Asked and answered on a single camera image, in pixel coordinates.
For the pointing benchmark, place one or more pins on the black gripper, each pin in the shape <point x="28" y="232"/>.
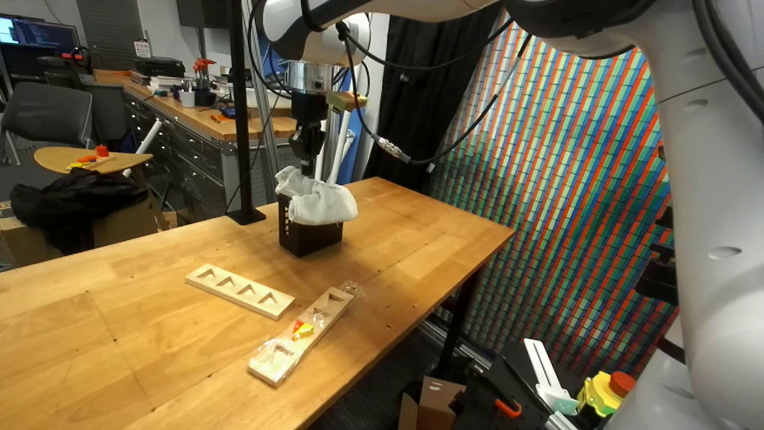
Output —
<point x="308" y="111"/>

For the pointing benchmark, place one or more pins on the white towel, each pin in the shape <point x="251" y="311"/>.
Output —
<point x="314" y="201"/>

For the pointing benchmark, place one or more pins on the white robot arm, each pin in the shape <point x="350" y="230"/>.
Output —
<point x="706" y="68"/>

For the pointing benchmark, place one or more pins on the black mesh basket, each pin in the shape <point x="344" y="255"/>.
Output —
<point x="303" y="240"/>

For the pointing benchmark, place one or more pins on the wooden workbench with drawers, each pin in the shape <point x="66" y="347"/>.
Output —
<point x="207" y="143"/>

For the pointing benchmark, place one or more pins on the black vertical pole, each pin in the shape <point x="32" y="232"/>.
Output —
<point x="247" y="213"/>

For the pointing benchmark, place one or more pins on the wooden triangle-slot board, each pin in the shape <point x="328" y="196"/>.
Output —
<point x="240" y="289"/>

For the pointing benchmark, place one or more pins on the wooden shape puzzle board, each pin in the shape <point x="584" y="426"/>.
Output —
<point x="277" y="356"/>

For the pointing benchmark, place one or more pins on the black cloth pile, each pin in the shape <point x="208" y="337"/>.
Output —
<point x="68" y="207"/>

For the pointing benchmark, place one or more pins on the grey office chair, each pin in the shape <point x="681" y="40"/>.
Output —
<point x="47" y="114"/>

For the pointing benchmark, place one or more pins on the computer monitor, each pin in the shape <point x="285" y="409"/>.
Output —
<point x="36" y="34"/>

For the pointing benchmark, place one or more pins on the cardboard box under table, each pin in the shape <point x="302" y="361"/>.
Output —
<point x="426" y="404"/>

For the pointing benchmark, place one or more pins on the yellow red emergency stop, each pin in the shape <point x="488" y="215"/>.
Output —
<point x="604" y="392"/>

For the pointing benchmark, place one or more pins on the orange handled clamp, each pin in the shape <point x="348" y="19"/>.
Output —
<point x="486" y="401"/>

